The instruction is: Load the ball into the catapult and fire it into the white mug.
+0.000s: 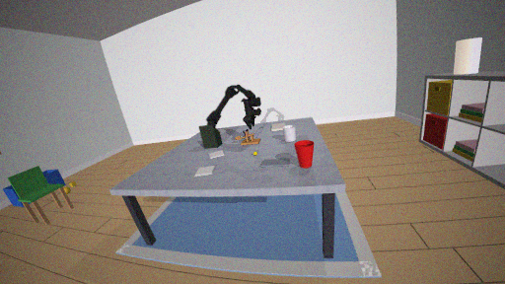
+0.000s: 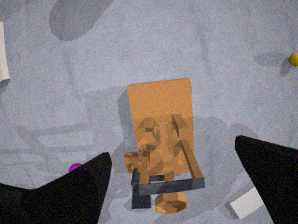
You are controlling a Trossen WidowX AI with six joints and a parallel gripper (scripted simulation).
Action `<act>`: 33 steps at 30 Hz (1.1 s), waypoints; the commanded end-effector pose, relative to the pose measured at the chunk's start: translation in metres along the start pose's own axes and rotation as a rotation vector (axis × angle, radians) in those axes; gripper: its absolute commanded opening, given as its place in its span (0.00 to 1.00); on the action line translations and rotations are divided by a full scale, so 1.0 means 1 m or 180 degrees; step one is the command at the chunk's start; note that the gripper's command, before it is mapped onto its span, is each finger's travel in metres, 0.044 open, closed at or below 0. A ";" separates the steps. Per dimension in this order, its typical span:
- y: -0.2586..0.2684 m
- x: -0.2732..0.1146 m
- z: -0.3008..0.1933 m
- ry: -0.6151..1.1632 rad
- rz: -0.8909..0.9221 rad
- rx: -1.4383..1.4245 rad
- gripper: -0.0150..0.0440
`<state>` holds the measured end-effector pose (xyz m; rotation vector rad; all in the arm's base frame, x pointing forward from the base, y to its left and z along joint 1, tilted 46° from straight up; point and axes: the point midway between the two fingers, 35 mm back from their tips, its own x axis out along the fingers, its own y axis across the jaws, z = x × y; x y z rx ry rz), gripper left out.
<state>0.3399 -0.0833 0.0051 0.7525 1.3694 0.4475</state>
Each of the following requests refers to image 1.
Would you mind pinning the cream flat rectangular block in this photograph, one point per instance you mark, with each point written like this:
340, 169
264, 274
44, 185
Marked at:
278, 126

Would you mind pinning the white cup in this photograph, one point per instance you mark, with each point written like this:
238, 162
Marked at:
289, 133

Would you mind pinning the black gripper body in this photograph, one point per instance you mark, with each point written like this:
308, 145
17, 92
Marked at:
248, 116

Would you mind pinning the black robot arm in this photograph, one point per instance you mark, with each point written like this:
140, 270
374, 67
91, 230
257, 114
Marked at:
251, 101

